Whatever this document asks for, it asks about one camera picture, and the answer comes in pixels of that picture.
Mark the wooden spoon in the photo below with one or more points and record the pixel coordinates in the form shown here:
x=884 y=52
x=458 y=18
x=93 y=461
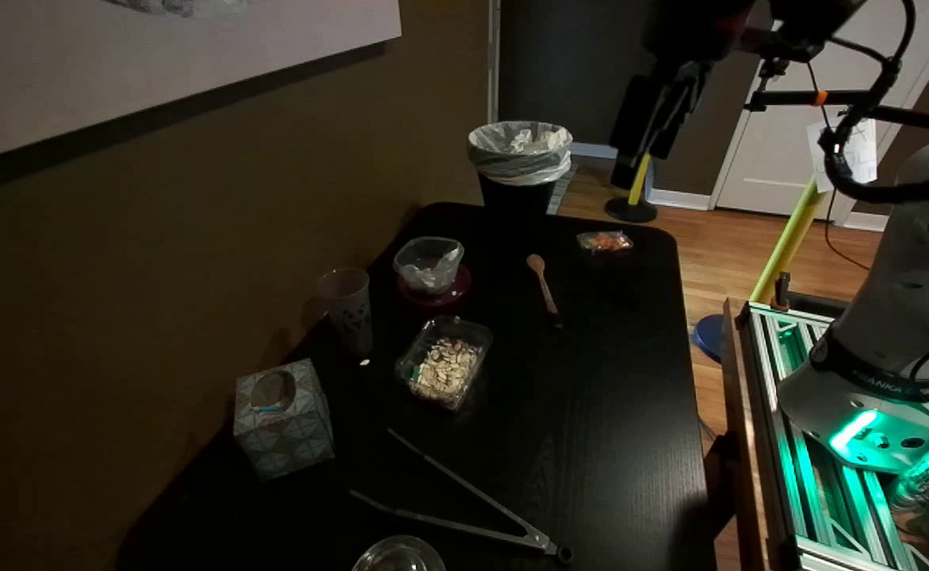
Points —
x=542 y=284

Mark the blue round floor item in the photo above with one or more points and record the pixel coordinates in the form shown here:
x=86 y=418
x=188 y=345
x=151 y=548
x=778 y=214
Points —
x=711 y=338

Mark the colourful snack packet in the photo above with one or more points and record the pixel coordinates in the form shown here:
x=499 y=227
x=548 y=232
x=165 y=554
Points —
x=605 y=242

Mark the black bin with white bag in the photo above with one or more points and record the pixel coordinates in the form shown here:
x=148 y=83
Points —
x=521 y=158

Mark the white tissue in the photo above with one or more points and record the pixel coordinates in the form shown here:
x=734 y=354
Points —
x=430 y=267

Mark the white paper tag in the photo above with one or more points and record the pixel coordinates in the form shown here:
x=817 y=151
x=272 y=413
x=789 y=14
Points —
x=853 y=155

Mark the metal tongs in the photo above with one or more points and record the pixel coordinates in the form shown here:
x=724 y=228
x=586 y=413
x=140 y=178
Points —
x=463 y=496

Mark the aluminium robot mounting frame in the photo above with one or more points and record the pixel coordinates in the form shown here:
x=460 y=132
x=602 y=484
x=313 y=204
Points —
x=814 y=464

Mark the large white wall board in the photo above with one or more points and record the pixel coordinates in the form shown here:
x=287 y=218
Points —
x=114 y=63

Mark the upright yellow pole stand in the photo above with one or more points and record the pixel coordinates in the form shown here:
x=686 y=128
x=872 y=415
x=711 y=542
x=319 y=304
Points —
x=639 y=187

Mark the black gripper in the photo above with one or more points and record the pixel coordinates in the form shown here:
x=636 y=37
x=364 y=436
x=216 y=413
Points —
x=654 y=112

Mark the black camera on boom stand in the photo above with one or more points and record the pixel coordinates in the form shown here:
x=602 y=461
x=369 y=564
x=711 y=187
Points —
x=853 y=101

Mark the white panelled door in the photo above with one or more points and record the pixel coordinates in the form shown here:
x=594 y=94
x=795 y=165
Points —
x=775 y=158

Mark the clear drinking glass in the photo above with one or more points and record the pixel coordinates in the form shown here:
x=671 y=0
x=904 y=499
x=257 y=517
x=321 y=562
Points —
x=346 y=304

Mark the clear rectangular food container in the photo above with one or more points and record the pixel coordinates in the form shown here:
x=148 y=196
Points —
x=444 y=364

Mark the patterned tissue box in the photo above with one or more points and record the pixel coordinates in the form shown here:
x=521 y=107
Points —
x=282 y=418

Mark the slanted yellow-green pole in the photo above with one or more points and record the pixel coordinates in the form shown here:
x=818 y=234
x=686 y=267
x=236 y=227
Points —
x=792 y=238

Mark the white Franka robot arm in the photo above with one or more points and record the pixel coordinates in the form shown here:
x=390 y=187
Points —
x=907 y=286

